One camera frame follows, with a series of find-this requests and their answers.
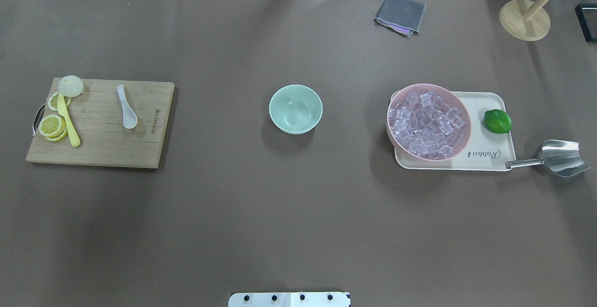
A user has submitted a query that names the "white ceramic spoon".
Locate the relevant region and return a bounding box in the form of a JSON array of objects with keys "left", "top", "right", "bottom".
[{"left": 117, "top": 84, "right": 138, "bottom": 130}]

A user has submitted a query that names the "mint green bowl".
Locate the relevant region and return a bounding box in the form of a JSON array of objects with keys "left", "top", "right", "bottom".
[{"left": 268, "top": 84, "right": 324, "bottom": 135}]

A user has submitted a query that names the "pink bowl of ice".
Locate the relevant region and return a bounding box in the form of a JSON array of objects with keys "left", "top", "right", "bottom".
[{"left": 385, "top": 84, "right": 472, "bottom": 162}]

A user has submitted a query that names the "stainless steel ice scoop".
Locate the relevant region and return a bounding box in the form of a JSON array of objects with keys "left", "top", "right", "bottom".
[{"left": 505, "top": 140, "right": 590, "bottom": 178}]

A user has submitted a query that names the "grey folded cloth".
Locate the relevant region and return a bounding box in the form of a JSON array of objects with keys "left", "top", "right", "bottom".
[{"left": 374, "top": 0, "right": 427, "bottom": 37}]

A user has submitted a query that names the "white mounting plate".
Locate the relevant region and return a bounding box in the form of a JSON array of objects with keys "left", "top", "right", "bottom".
[{"left": 228, "top": 291, "right": 351, "bottom": 307}]

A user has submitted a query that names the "beige plastic tray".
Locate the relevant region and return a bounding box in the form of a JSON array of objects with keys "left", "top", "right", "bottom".
[{"left": 394, "top": 91, "right": 516, "bottom": 172}]

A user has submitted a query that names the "green lime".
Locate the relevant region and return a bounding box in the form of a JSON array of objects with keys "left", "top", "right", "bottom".
[{"left": 483, "top": 109, "right": 512, "bottom": 133}]

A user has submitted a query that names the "bamboo cutting board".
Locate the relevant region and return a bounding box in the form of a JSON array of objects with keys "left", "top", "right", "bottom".
[{"left": 26, "top": 79, "right": 175, "bottom": 168}]

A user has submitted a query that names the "yellow plastic knife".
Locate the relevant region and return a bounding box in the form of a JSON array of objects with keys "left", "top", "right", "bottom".
[{"left": 57, "top": 92, "right": 81, "bottom": 147}]

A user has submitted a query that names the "lemon slices stack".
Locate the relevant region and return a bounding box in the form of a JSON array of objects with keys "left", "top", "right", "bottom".
[{"left": 38, "top": 114, "right": 68, "bottom": 142}]

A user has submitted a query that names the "lemon slice upper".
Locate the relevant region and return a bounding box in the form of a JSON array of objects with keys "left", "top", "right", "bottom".
[{"left": 47, "top": 92, "right": 72, "bottom": 112}]

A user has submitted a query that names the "wooden cup tree stand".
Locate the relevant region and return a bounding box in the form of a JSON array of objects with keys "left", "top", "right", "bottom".
[{"left": 499, "top": 0, "right": 551, "bottom": 42}]

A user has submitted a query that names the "black tray corner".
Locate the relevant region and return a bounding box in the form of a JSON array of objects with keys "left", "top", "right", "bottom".
[{"left": 575, "top": 3, "right": 597, "bottom": 42}]

